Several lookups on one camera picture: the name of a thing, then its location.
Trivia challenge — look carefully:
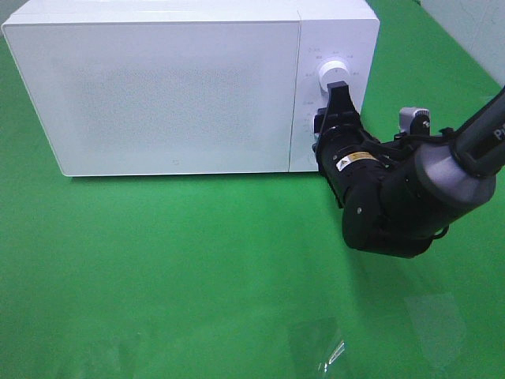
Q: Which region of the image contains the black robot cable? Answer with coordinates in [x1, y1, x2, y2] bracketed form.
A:
[392, 126, 458, 167]

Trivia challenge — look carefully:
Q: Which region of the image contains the clear tape piece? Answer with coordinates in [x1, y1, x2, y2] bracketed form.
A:
[288, 317, 352, 378]

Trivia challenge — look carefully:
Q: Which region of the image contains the white round knob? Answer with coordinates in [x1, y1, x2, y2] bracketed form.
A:
[317, 58, 350, 96]
[312, 111, 328, 137]

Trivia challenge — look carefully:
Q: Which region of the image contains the white microwave door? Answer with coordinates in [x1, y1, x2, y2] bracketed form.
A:
[4, 22, 299, 177]

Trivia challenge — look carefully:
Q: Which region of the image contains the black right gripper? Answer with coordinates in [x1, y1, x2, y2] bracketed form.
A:
[313, 81, 382, 159]

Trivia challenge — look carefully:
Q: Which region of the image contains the green table cloth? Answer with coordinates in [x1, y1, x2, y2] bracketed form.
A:
[1, 43, 504, 378]

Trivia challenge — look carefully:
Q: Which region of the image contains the white microwave oven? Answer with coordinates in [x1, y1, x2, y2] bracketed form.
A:
[2, 1, 380, 172]

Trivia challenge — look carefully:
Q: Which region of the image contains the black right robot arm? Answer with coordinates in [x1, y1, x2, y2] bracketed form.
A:
[312, 81, 504, 258]

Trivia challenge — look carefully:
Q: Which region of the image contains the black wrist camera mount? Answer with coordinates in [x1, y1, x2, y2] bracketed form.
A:
[399, 107, 430, 136]

